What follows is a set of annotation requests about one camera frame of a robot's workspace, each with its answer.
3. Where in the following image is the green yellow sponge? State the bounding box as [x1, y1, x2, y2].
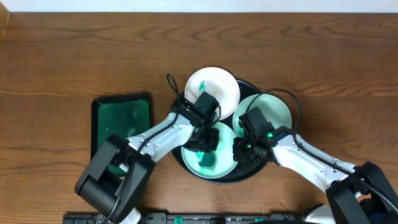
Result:
[198, 152, 216, 170]

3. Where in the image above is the green rectangular sponge tray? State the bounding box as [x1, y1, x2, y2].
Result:
[91, 93, 154, 177]

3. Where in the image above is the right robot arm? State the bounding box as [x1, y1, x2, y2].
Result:
[233, 126, 397, 224]

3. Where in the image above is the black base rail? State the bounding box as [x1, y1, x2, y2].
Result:
[62, 213, 305, 224]

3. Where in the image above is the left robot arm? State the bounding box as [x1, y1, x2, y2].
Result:
[75, 111, 218, 223]

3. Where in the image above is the pink plate with green stain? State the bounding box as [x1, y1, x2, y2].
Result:
[184, 67, 240, 120]

